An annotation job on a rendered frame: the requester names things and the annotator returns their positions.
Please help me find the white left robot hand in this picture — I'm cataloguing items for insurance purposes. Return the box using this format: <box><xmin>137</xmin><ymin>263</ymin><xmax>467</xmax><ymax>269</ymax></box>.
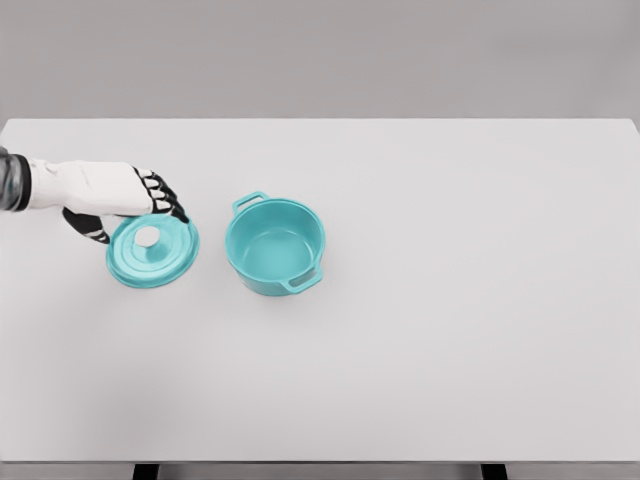
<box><xmin>61</xmin><ymin>160</ymin><xmax>191</xmax><ymax>246</ymax></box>

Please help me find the teal pot lid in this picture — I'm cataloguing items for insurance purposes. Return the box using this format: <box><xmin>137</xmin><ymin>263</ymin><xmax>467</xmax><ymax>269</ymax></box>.
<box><xmin>105</xmin><ymin>213</ymin><xmax>202</xmax><ymax>290</ymax></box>

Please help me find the teal pot with handles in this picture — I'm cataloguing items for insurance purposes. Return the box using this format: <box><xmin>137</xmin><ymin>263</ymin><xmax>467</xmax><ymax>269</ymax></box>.
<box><xmin>224</xmin><ymin>190</ymin><xmax>327</xmax><ymax>297</ymax></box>

